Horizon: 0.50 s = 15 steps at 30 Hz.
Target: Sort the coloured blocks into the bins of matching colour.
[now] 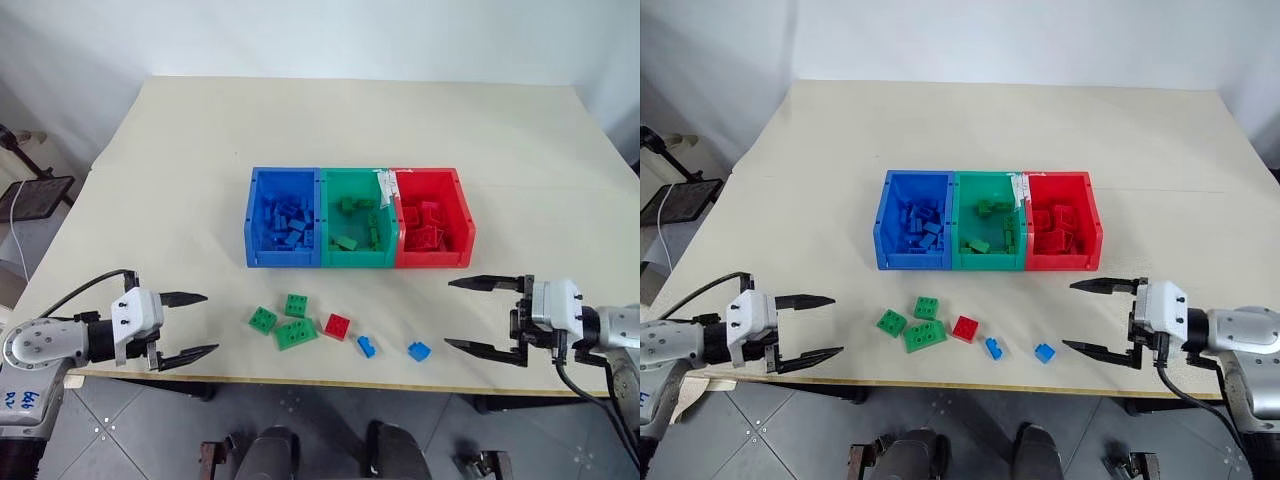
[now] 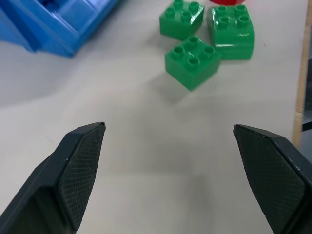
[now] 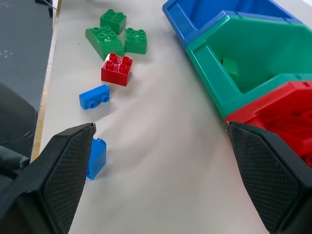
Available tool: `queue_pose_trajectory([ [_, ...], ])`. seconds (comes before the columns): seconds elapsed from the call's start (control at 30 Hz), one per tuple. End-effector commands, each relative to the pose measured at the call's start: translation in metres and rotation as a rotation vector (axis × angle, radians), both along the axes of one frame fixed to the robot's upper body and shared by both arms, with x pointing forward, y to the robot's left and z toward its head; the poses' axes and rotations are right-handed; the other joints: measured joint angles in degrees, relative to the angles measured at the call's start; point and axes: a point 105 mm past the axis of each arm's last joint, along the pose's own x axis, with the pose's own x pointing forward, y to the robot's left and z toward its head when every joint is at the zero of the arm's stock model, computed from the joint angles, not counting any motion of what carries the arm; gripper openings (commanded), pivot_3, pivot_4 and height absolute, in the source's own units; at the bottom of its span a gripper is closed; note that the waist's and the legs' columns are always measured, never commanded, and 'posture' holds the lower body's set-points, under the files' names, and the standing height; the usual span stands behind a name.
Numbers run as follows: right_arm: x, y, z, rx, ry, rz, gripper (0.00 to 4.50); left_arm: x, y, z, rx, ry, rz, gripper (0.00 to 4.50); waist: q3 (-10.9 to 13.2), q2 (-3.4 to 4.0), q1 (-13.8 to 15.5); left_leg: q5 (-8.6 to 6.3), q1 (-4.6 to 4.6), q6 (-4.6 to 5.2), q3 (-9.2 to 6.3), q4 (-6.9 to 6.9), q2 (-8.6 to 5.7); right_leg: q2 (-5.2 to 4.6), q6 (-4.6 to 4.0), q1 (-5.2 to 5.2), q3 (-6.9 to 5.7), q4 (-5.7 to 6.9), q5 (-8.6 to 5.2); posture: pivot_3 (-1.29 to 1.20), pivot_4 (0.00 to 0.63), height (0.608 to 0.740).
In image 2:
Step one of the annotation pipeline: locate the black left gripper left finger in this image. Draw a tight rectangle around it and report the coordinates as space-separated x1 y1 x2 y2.
0 121 106 234

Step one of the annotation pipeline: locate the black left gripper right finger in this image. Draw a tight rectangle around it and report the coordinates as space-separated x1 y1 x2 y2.
233 124 312 234

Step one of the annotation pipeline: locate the green toy building brick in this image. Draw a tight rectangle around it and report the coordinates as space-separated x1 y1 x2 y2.
206 4 255 48
164 36 223 92
215 42 255 60
159 0 205 41

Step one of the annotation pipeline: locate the blue plastic sorting tray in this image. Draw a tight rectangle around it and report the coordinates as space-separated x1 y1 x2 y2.
0 0 122 58

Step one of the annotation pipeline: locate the red toy building brick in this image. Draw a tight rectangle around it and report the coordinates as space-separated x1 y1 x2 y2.
209 0 245 6

